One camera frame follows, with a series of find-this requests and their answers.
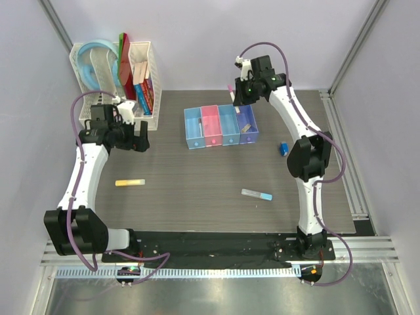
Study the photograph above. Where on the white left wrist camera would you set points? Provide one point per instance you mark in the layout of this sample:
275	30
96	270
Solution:
125	112

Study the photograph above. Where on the light blue headphones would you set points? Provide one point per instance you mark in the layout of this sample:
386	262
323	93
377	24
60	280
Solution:
87	70

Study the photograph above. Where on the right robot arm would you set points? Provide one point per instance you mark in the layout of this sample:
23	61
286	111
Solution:
309	157

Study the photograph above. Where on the brown capped white marker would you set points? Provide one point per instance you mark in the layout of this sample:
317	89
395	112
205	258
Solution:
200	127

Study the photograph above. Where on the pink drawer box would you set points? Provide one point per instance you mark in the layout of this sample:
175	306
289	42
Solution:
211	125

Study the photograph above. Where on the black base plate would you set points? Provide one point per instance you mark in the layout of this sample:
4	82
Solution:
217	250

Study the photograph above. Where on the purple drawer box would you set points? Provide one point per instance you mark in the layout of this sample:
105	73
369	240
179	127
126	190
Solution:
249	131

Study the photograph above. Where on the stack of books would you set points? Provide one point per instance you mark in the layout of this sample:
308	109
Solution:
143	87

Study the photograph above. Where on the red folder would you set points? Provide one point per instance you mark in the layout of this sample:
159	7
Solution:
124	68

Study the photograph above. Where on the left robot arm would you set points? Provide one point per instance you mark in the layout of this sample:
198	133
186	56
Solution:
73	226

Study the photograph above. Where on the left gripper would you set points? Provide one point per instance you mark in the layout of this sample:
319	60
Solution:
134	143

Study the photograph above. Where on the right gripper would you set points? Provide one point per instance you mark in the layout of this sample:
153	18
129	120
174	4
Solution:
240	97

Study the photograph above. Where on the aluminium rail frame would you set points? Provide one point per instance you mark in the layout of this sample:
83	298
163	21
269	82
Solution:
350	251

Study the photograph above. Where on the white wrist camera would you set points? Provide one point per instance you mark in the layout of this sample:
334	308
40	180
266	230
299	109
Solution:
125	112
246	68

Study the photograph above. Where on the white file organizer rack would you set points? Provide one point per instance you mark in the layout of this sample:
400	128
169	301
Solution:
97	66

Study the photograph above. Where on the light blue drawer box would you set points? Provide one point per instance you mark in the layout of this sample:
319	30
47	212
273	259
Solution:
229	125
193	139

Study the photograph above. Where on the yellow highlighter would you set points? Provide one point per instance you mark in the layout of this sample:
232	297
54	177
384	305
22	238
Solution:
131	182

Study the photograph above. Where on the blue capped glue stick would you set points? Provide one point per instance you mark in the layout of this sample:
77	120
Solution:
255	194

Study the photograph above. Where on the blue pencil sharpener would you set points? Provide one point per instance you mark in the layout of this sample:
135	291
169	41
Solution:
284	149

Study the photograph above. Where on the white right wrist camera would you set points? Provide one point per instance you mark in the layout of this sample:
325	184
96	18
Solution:
246	68

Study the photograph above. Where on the pink capped white marker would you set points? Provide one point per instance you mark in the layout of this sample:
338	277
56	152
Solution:
232	95

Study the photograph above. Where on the grey rectangular eraser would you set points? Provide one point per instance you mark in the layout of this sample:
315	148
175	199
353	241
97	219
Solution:
246	128

